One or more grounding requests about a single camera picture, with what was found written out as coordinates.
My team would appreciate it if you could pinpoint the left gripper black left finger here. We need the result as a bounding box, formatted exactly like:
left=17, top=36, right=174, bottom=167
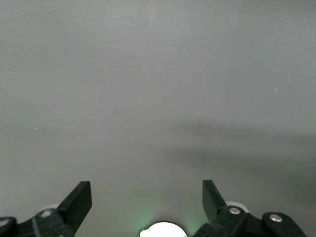
left=0, top=181, right=93, bottom=237

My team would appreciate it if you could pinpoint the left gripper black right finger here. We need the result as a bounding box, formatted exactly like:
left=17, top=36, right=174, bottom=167
left=195, top=179, right=307, bottom=237

